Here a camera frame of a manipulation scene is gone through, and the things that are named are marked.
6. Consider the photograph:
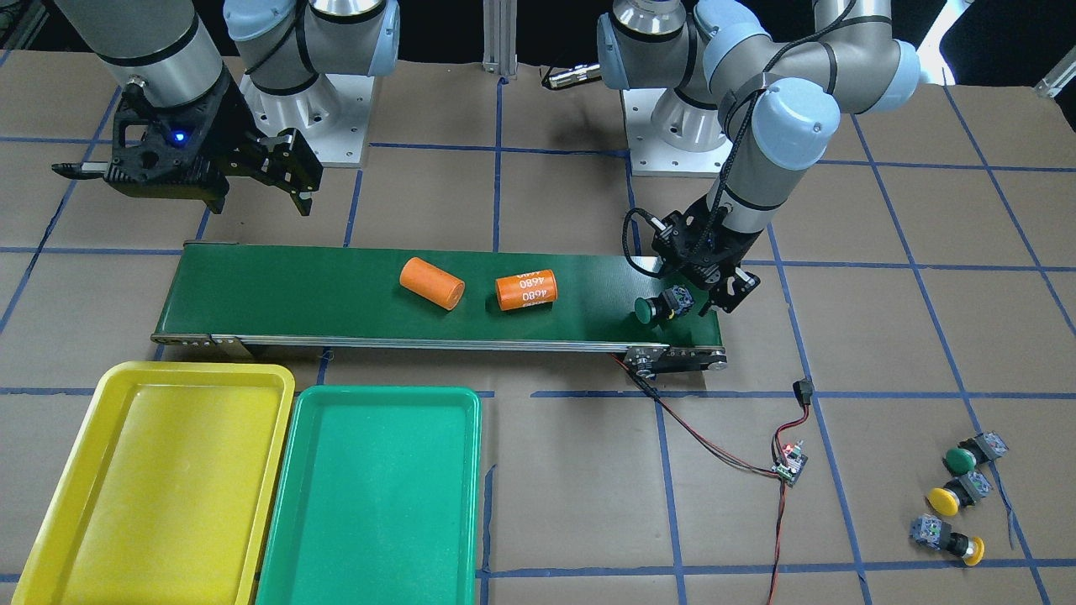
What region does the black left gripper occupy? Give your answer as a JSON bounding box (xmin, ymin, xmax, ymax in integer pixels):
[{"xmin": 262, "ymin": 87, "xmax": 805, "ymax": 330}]
[{"xmin": 649, "ymin": 197, "xmax": 761, "ymax": 315}]

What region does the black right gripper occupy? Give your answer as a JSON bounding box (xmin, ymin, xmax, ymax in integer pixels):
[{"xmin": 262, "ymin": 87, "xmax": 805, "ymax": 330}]
[{"xmin": 51, "ymin": 71, "xmax": 324, "ymax": 217}]

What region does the green push button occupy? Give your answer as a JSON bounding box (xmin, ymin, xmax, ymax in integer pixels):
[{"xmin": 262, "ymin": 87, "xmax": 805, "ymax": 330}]
[
  {"xmin": 634, "ymin": 286, "xmax": 694, "ymax": 325},
  {"xmin": 942, "ymin": 430, "xmax": 1010, "ymax": 476}
]

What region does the plain orange cylinder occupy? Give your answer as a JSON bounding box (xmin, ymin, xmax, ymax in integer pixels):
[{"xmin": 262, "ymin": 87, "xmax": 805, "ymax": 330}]
[{"xmin": 399, "ymin": 257, "xmax": 466, "ymax": 311}]

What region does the labelled orange cylinder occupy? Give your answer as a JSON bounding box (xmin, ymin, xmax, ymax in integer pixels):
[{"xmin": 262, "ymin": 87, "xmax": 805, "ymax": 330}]
[{"xmin": 494, "ymin": 269, "xmax": 558, "ymax": 313}]

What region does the yellow push button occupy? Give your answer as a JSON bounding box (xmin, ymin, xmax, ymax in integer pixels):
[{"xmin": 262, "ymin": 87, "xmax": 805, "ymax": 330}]
[
  {"xmin": 910, "ymin": 513, "xmax": 985, "ymax": 566},
  {"xmin": 926, "ymin": 472, "xmax": 993, "ymax": 517}
]

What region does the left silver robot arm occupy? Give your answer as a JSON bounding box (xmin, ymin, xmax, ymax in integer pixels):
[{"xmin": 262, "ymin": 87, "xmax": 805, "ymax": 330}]
[{"xmin": 597, "ymin": 1, "xmax": 920, "ymax": 313}]

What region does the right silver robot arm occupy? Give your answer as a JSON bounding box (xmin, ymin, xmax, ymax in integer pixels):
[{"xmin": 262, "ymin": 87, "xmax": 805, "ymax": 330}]
[{"xmin": 51, "ymin": 1, "xmax": 401, "ymax": 217}]

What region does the green conveyor belt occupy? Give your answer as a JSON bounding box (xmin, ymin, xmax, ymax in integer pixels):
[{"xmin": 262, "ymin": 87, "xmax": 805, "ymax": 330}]
[{"xmin": 153, "ymin": 242, "xmax": 727, "ymax": 376}]

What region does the small motor controller board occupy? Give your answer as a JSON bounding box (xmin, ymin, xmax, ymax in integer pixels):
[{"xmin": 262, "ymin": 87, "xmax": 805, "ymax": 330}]
[{"xmin": 770, "ymin": 440, "xmax": 808, "ymax": 487}]

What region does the green plastic tray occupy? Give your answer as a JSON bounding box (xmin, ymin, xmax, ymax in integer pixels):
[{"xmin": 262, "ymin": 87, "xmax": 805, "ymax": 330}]
[{"xmin": 255, "ymin": 386, "xmax": 482, "ymax": 604}]

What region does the yellow plastic tray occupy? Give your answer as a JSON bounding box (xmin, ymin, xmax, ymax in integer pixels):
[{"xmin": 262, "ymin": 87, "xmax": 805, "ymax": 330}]
[{"xmin": 13, "ymin": 361, "xmax": 295, "ymax": 604}]

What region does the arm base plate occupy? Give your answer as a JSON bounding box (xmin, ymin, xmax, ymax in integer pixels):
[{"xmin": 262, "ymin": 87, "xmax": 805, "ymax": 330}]
[
  {"xmin": 621, "ymin": 89, "xmax": 731, "ymax": 177},
  {"xmin": 240, "ymin": 74, "xmax": 379, "ymax": 168}
]

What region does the red black power cable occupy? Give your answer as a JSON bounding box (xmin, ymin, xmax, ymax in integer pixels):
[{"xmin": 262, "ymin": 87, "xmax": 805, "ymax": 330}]
[{"xmin": 614, "ymin": 353, "xmax": 816, "ymax": 605}]

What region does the aluminium frame post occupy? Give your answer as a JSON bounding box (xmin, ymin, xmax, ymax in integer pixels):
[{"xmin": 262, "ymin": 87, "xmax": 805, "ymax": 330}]
[{"xmin": 482, "ymin": 0, "xmax": 518, "ymax": 79}]

